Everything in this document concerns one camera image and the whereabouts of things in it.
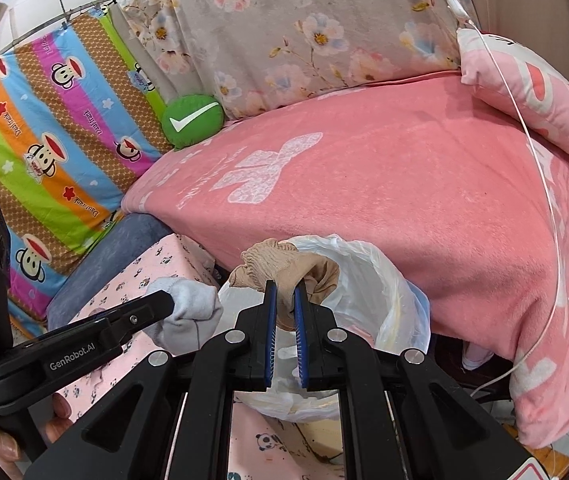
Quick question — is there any beige sock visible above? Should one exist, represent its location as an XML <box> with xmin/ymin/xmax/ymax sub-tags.
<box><xmin>228</xmin><ymin>239</ymin><xmax>341</xmax><ymax>306</ymax></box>

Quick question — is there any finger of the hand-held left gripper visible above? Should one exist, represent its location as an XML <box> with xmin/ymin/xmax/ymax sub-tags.
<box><xmin>89</xmin><ymin>291</ymin><xmax>175</xmax><ymax>343</ymax></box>

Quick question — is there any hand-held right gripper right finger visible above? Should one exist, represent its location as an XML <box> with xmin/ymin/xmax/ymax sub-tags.
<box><xmin>293</xmin><ymin>280</ymin><xmax>540</xmax><ymax>480</ymax></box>

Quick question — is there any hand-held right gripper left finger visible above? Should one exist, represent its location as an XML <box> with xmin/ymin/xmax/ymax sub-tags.
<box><xmin>24</xmin><ymin>280</ymin><xmax>278</xmax><ymax>480</ymax></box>

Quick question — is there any pink pillow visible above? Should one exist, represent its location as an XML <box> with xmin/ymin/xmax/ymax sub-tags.
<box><xmin>457</xmin><ymin>27</ymin><xmax>569</xmax><ymax>173</ymax></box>

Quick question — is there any blue-grey cushion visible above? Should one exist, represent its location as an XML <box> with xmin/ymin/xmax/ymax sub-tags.
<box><xmin>47</xmin><ymin>212</ymin><xmax>175</xmax><ymax>331</ymax></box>

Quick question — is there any white cable with switch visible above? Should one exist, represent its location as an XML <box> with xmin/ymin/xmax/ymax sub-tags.
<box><xmin>427</xmin><ymin>0</ymin><xmax>569</xmax><ymax>401</ymax></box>

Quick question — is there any grey sock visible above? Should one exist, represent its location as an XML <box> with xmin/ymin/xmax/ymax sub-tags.
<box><xmin>145</xmin><ymin>276</ymin><xmax>224</xmax><ymax>358</ymax></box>

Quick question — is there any green check-mark cushion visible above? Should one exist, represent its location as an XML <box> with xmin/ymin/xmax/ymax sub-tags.
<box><xmin>160</xmin><ymin>93</ymin><xmax>225</xmax><ymax>151</ymax></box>

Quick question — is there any metal curtain rail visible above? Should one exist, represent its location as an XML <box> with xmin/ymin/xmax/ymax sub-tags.
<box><xmin>0</xmin><ymin>0</ymin><xmax>120</xmax><ymax>58</ymax></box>

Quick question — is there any striped monkey-print sheet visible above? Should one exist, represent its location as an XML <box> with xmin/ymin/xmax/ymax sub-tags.
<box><xmin>0</xmin><ymin>10</ymin><xmax>175</xmax><ymax>336</ymax></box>

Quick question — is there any grey floral sheet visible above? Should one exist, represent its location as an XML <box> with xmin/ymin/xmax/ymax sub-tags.
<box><xmin>114</xmin><ymin>0</ymin><xmax>470</xmax><ymax>121</ymax></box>

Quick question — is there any waste bin with white liner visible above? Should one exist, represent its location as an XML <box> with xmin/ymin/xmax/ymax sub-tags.
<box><xmin>217</xmin><ymin>234</ymin><xmax>432</xmax><ymax>423</ymax></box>

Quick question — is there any pink panda-print cloth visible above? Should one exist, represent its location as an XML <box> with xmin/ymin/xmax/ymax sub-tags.
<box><xmin>64</xmin><ymin>234</ymin><xmax>345</xmax><ymax>480</ymax></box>

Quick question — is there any pink blanket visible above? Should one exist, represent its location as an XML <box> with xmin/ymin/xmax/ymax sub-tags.
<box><xmin>122</xmin><ymin>72</ymin><xmax>569</xmax><ymax>448</ymax></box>

